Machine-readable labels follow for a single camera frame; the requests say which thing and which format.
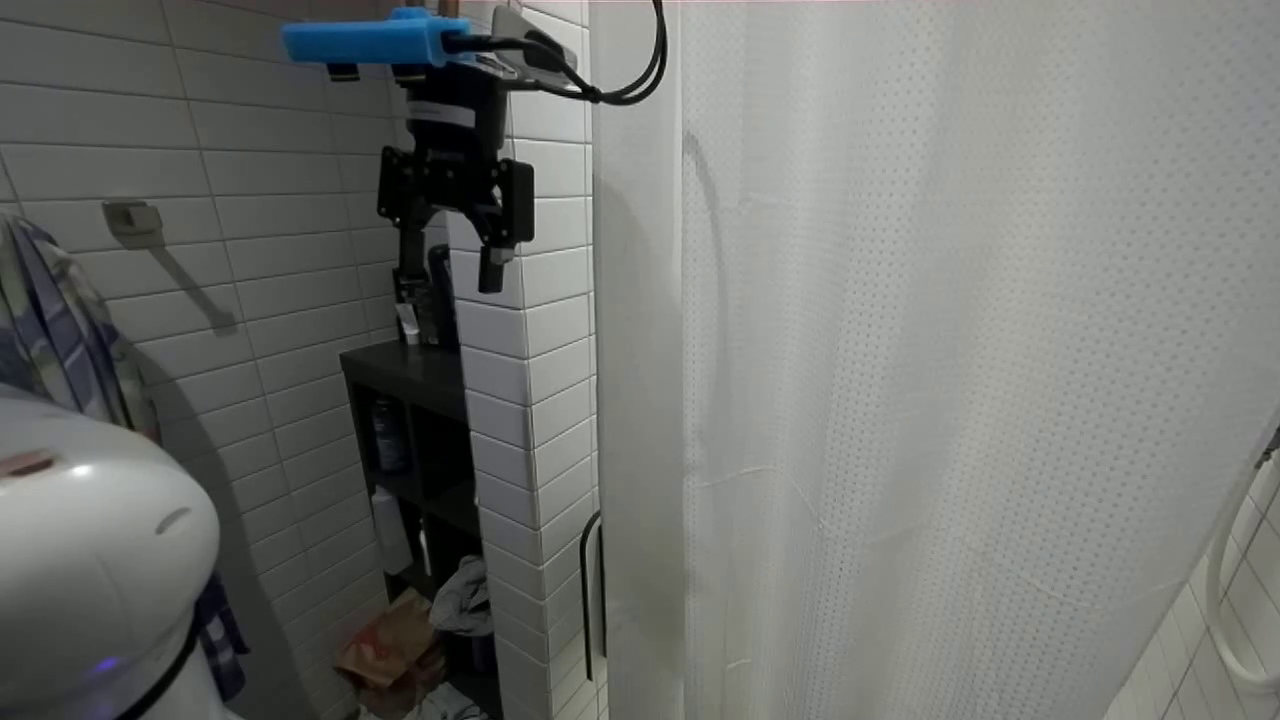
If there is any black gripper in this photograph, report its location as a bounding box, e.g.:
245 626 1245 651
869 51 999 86
375 63 536 335

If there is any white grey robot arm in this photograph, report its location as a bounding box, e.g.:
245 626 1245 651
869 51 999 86
4 70 393 720

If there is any black door handle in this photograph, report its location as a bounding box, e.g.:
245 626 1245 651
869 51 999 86
576 510 606 679

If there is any crumpled grey cloth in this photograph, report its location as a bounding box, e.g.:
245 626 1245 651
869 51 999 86
432 554 490 635

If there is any metal towel bar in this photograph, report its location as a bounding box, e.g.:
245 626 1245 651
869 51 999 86
100 197 236 335

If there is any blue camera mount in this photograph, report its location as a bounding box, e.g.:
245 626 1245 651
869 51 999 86
281 7 473 68

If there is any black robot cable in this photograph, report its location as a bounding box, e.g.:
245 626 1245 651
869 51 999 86
443 0 672 109

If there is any white shower curtain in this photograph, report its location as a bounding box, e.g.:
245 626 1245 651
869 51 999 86
587 0 1280 720

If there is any striped blue green towel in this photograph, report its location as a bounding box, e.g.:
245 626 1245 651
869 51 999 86
0 214 245 720

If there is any dark shelf cabinet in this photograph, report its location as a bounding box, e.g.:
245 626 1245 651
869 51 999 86
336 339 507 720

